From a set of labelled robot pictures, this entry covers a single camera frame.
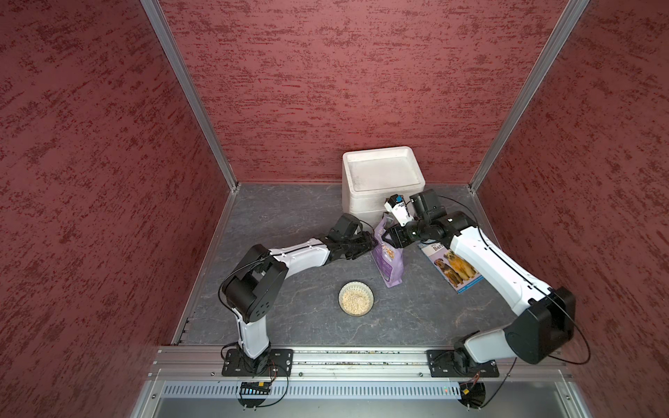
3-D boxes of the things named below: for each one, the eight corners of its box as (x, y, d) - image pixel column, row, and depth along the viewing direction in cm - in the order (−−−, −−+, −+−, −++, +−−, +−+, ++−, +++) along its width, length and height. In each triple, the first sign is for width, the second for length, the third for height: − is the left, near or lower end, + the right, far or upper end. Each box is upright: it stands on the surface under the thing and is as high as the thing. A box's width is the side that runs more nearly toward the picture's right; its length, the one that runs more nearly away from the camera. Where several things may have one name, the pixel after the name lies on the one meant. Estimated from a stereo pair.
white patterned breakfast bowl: (338, 317, 84) (338, 312, 80) (338, 287, 91) (338, 280, 87) (373, 317, 84) (375, 312, 80) (371, 287, 91) (372, 280, 87)
